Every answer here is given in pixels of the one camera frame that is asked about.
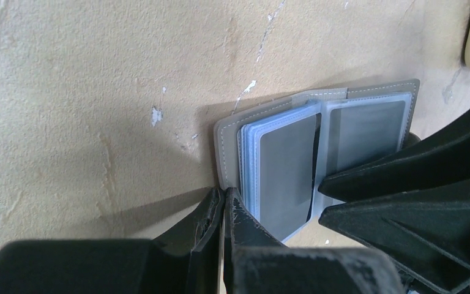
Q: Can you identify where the dark credit card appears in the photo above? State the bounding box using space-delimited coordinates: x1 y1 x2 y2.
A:
327 101 405 175
260 115 317 241

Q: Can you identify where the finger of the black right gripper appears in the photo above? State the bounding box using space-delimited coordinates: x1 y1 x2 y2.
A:
319 179 470 293
318 109 470 202

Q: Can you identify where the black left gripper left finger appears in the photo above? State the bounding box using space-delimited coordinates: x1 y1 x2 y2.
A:
0 189 225 293

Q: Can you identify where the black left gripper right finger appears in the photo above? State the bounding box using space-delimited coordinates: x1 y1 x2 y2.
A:
223 187 404 293

